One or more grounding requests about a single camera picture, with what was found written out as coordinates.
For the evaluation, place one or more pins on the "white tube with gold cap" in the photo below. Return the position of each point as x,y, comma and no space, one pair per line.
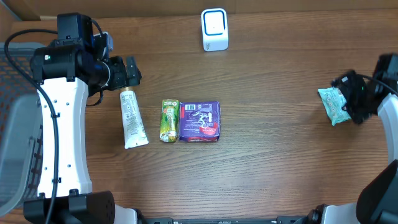
134,131

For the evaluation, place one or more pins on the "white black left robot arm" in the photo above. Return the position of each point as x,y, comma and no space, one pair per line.
75,66

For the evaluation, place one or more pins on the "green yellow snack pouch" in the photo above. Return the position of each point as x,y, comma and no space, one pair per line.
169,120

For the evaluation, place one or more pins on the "purple sanitary pad pack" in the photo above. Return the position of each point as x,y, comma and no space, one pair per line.
200,121

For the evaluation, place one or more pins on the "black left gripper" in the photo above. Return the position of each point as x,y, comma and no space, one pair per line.
124,79

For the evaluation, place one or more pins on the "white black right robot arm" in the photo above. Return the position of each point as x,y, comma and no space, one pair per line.
377,203

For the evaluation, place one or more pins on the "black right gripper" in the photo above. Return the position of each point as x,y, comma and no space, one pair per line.
347,85

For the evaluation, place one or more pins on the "white barcode scanner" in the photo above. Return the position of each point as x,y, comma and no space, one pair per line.
214,27

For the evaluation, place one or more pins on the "teal wet wipes pack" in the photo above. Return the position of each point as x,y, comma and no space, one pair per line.
334,101

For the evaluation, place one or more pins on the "dark grey plastic basket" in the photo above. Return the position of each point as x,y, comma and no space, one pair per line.
21,138

